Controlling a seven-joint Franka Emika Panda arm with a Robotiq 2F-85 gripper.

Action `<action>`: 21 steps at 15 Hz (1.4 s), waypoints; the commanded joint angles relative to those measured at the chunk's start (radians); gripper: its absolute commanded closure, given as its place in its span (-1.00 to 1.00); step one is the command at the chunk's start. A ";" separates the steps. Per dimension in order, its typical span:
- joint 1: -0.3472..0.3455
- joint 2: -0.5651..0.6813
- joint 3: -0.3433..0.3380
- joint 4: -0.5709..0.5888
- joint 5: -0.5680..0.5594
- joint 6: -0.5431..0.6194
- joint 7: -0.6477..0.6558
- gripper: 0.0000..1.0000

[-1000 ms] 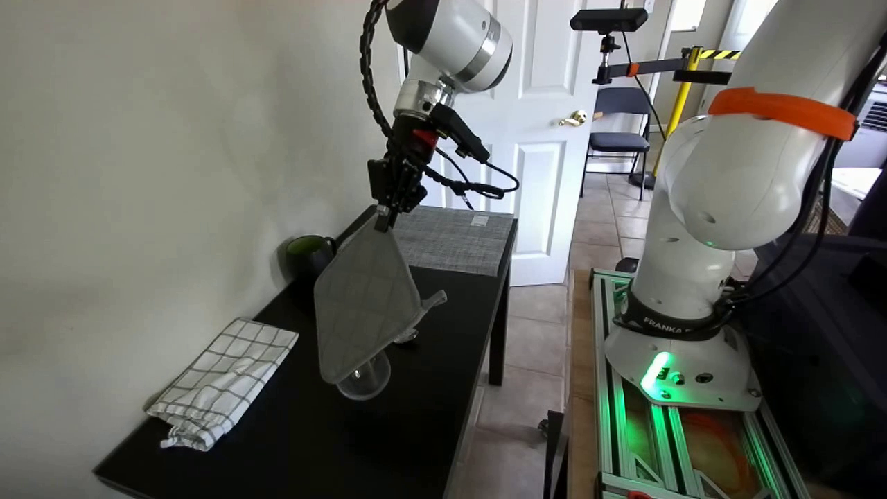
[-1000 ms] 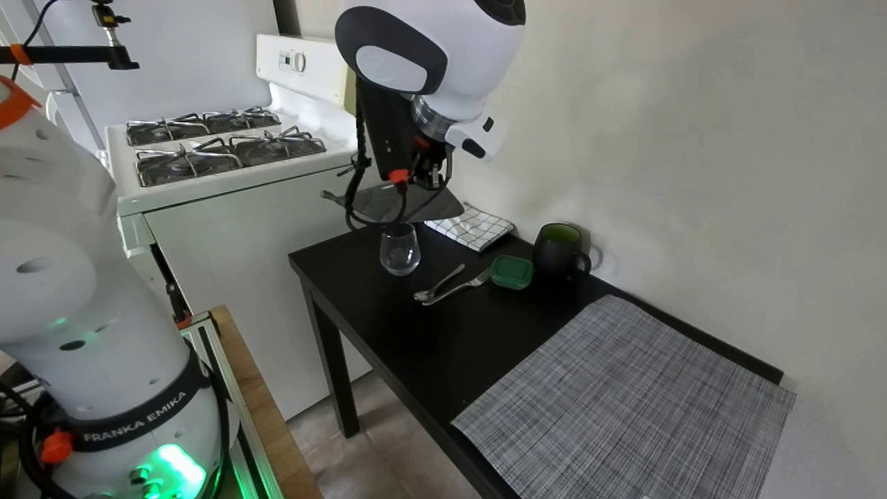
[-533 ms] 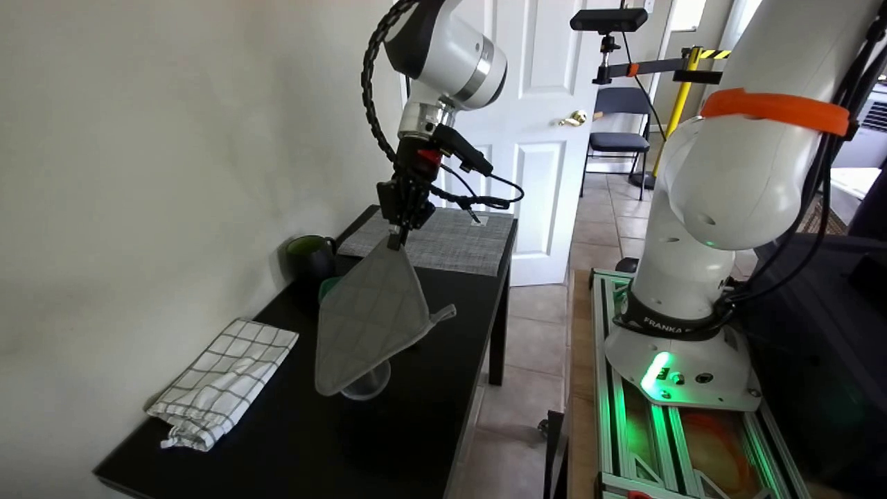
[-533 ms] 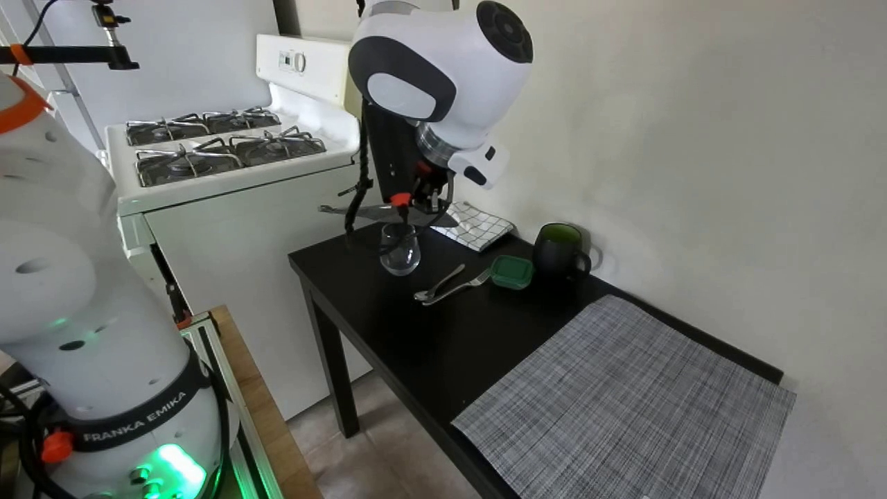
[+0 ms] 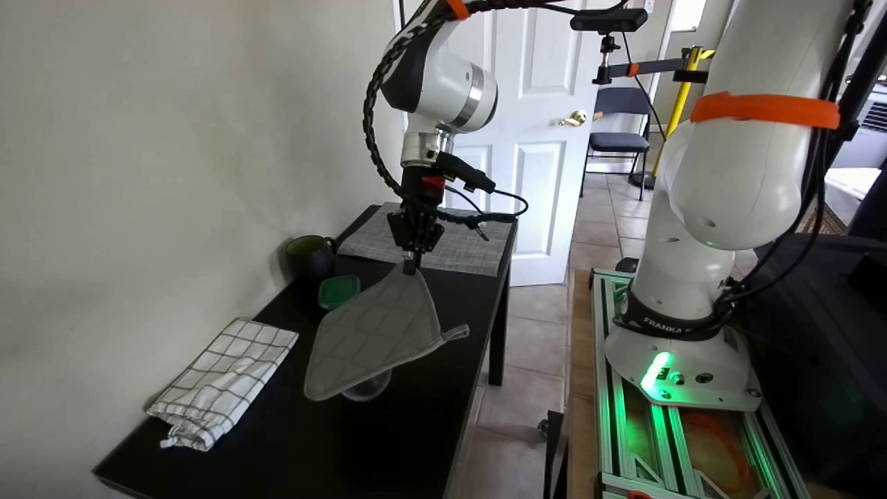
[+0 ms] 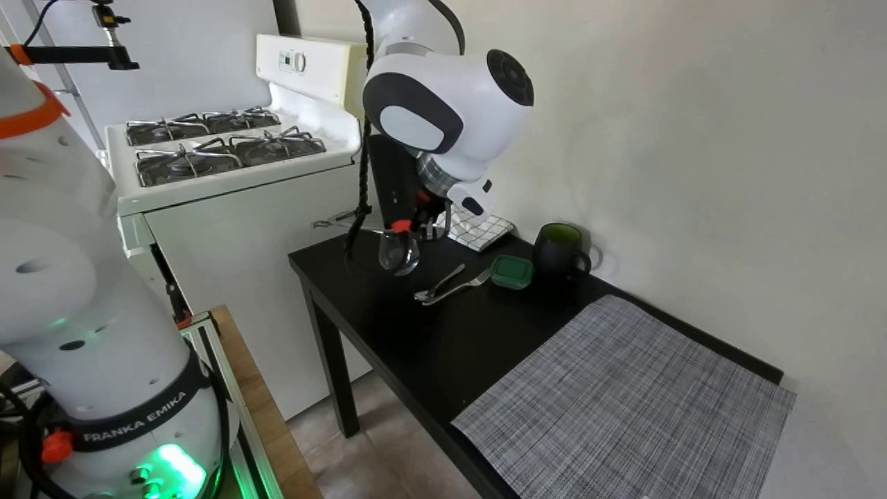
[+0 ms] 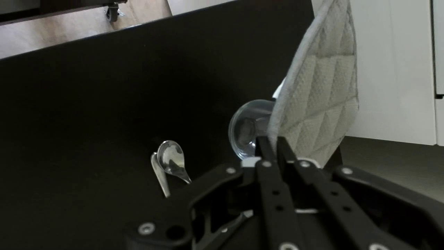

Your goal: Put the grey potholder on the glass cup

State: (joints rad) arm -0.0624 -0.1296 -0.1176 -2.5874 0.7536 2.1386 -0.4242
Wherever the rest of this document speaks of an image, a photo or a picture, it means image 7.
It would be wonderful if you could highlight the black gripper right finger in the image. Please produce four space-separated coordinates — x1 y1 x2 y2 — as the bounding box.
276 136 444 250

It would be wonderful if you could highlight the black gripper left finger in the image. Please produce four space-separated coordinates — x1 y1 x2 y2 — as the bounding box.
123 135 306 250

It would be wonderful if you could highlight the grey quilted potholder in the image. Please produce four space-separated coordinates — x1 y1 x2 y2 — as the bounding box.
267 0 360 169

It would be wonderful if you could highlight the clear glass cup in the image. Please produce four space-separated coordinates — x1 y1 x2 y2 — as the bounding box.
227 97 276 161

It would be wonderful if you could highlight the white stove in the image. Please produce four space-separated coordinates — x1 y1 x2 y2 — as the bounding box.
309 0 444 147

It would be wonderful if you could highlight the black table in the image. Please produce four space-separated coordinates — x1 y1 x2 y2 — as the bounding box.
0 0 345 250

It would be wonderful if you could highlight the black stand caster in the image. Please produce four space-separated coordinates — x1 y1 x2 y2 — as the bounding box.
104 0 129 22

